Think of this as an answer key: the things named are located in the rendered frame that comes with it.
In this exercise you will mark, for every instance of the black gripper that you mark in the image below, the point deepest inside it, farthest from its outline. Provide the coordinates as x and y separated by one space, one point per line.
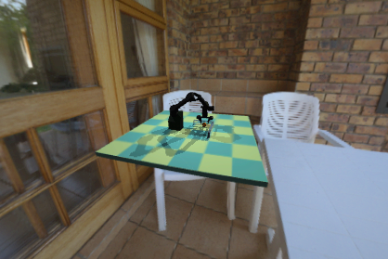
204 115

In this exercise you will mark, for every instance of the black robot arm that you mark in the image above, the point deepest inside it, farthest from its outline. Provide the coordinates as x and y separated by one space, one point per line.
190 97

